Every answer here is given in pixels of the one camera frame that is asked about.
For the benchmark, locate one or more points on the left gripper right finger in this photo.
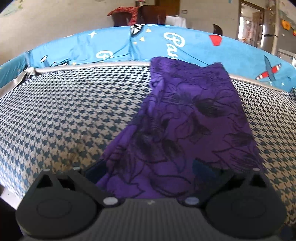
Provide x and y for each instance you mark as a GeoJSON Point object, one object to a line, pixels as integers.
{"type": "Point", "coordinates": [208, 182]}

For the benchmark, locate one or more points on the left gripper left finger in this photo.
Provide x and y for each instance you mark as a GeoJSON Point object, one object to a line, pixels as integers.
{"type": "Point", "coordinates": [85, 181]}

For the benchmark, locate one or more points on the purple floral garment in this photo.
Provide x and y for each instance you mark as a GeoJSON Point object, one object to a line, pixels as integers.
{"type": "Point", "coordinates": [190, 126]}

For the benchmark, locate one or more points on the houndstooth sofa seat cover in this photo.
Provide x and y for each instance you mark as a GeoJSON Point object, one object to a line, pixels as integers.
{"type": "Point", "coordinates": [64, 118]}

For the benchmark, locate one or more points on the blue printed sofa back cover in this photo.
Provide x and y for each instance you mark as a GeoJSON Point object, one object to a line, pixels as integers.
{"type": "Point", "coordinates": [143, 42]}

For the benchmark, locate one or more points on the dark wooden chair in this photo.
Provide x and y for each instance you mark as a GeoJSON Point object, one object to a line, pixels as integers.
{"type": "Point", "coordinates": [217, 30]}
{"type": "Point", "coordinates": [148, 14]}

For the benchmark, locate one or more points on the silver refrigerator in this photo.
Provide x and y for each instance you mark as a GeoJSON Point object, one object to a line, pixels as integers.
{"type": "Point", "coordinates": [278, 27]}

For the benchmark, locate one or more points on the white clothed dining table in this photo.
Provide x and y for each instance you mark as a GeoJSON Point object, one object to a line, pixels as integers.
{"type": "Point", "coordinates": [176, 21]}

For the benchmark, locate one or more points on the red patterned cloth on chair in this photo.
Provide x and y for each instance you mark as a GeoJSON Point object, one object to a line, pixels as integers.
{"type": "Point", "coordinates": [124, 16]}

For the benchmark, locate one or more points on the brown wooden door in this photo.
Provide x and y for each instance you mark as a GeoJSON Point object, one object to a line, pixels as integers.
{"type": "Point", "coordinates": [172, 7]}

